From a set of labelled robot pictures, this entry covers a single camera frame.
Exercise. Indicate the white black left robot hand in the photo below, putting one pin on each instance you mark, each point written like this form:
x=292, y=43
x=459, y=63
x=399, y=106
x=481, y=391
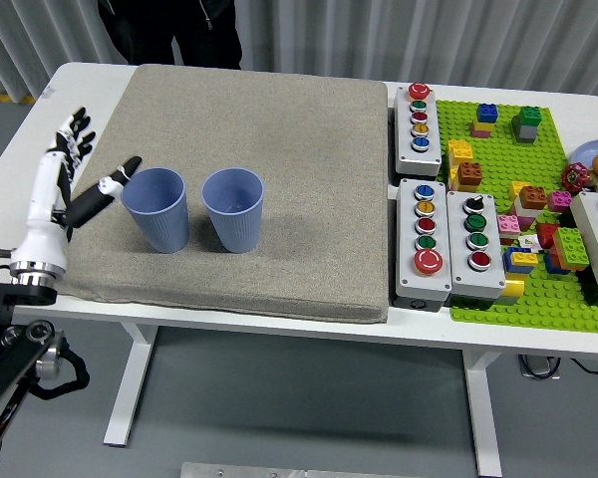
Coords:
x=45, y=199

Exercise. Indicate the blue ribbed plastic cup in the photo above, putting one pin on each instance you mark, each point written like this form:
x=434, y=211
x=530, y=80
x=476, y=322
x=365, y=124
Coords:
x=157, y=214
x=236, y=219

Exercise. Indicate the person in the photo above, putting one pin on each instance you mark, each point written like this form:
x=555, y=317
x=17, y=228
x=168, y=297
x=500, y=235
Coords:
x=149, y=30

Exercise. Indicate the white table leg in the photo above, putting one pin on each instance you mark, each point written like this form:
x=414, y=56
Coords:
x=127, y=388
x=483, y=423

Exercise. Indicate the grey-brown fabric mat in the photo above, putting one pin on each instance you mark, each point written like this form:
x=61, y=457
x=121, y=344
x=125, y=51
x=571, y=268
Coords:
x=289, y=164

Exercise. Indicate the grey five-button control box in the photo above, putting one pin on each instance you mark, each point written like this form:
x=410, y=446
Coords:
x=406, y=149
x=407, y=249

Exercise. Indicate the white pleated curtain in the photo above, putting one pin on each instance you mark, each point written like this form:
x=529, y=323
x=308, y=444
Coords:
x=379, y=30

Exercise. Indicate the brown toy brick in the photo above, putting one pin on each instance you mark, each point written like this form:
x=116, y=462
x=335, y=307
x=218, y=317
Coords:
x=470, y=173
x=533, y=197

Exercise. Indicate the pink toy brick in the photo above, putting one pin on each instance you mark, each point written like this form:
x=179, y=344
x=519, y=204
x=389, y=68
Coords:
x=508, y=224
x=480, y=133

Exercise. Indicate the blue toy brick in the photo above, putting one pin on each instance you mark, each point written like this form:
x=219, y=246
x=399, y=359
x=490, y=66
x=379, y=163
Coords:
x=512, y=266
x=488, y=112

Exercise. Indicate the green studded baseplate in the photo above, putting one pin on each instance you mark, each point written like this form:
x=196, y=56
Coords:
x=503, y=154

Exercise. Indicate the yellow round toy brick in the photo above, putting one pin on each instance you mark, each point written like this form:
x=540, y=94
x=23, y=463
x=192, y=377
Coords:
x=513, y=288

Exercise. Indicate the white paper label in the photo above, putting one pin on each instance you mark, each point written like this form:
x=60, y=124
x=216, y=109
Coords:
x=528, y=242

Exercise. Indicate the grey toy brick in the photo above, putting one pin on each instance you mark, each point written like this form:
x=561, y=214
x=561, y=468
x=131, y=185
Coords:
x=526, y=133

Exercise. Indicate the small green toy brick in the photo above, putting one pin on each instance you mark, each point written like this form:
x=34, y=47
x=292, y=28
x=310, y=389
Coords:
x=531, y=114

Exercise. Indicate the red toy brick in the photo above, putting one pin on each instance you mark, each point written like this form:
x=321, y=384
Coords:
x=547, y=234

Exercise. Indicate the magenta toy brick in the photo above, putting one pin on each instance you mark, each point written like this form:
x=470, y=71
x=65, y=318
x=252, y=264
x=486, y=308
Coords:
x=560, y=200

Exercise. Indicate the large green toy brick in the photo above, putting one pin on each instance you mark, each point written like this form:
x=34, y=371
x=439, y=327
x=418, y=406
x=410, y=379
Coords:
x=571, y=245

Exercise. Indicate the brass valve red handwheel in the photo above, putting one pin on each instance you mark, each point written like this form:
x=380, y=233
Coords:
x=574, y=176

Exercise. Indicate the light blue plate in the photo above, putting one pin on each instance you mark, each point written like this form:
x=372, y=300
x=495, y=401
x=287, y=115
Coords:
x=587, y=149

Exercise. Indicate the grey control box green buttons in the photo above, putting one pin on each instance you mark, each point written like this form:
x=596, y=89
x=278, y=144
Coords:
x=593, y=234

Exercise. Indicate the grey selector switch control box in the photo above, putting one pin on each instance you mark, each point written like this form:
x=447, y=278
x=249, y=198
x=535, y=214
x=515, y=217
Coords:
x=493, y=279

